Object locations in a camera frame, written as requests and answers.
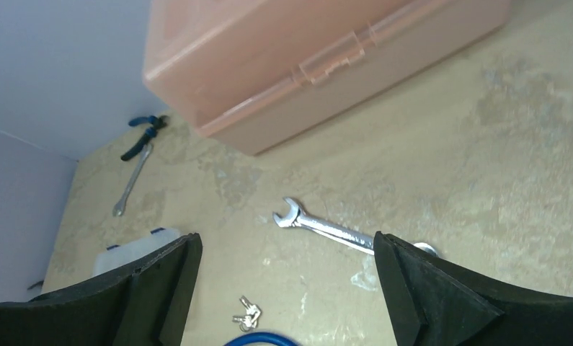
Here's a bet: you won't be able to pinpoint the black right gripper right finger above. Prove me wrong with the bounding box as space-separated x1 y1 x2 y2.
373 232 573 345

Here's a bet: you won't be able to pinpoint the blue cable lock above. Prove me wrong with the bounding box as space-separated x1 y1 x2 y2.
225 332 298 346

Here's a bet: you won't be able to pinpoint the blue black handled pliers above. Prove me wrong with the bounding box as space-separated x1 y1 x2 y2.
120 115 169 161

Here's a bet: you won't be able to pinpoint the clear plastic screw organizer box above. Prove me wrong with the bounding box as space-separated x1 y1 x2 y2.
92 228 181 277

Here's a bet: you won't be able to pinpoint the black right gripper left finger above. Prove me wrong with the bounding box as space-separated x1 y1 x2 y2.
0 234 203 345

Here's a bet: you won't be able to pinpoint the silver key bunch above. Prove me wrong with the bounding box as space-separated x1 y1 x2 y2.
232 296 262 333

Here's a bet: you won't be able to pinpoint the pink plastic toolbox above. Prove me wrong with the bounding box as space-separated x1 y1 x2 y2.
143 0 512 156

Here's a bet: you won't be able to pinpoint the small silver open-end wrench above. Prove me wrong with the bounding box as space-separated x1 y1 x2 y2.
112 143 153 217

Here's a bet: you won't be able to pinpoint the large chrome open-end wrench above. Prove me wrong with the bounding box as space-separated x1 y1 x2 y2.
272 197 439 258

